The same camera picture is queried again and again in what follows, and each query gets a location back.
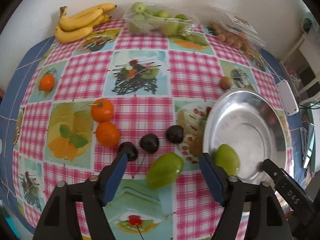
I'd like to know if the bag of green apples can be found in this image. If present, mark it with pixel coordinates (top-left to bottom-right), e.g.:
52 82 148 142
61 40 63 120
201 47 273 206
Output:
124 2 198 37

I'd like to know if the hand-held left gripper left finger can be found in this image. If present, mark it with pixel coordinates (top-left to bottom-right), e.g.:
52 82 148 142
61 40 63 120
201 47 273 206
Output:
32 152 128 240

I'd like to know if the dark green mango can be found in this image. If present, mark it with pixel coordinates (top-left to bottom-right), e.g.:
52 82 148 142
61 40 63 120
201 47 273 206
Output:
214 144 241 176

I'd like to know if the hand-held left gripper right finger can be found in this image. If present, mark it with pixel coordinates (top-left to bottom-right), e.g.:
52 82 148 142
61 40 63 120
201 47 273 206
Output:
199 152 293 240

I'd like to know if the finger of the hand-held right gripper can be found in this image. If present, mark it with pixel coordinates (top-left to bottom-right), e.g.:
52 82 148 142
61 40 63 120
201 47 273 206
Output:
261 158 314 212

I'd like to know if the brown longan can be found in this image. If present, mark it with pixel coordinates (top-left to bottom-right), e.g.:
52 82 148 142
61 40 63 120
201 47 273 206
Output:
220 76 234 90

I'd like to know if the yellow banana bunch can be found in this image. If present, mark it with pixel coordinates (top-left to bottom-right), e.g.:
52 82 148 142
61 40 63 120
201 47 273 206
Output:
54 3 117 43

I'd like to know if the pile of brown longans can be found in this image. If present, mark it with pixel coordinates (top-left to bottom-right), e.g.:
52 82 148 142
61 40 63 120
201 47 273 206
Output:
211 24 251 51

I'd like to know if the phone on stand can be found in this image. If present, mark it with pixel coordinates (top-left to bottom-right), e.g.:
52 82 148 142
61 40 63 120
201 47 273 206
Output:
301 122 316 169

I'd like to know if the orange tangerine with stem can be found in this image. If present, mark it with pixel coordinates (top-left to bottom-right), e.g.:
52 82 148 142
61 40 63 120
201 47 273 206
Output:
90 99 115 122

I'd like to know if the light green mango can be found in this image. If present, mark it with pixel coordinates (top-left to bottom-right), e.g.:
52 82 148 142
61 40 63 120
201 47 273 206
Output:
146 152 184 190

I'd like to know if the white shelf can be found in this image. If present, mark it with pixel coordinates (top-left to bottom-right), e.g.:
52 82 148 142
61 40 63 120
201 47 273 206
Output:
280 34 320 100

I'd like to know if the clear plastic lidded box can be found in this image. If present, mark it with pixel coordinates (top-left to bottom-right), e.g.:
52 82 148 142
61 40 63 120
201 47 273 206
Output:
200 5 267 53

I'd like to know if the round metal plate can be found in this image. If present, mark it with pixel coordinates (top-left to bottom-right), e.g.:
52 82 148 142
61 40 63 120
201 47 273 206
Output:
202 88 288 193

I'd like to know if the pile of small green fruits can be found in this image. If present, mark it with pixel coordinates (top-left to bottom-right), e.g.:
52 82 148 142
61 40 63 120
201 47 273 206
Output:
130 2 188 36

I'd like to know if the white plastic device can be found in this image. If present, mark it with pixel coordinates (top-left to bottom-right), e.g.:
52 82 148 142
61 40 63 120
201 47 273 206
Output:
277 80 300 116

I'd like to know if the stemless orange tangerine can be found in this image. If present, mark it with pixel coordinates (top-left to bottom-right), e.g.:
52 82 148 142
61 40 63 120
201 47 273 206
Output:
39 74 56 92
96 121 120 148

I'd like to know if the pink checkered printed tablecloth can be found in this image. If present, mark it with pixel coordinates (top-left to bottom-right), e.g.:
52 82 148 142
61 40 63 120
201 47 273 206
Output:
11 17 293 240

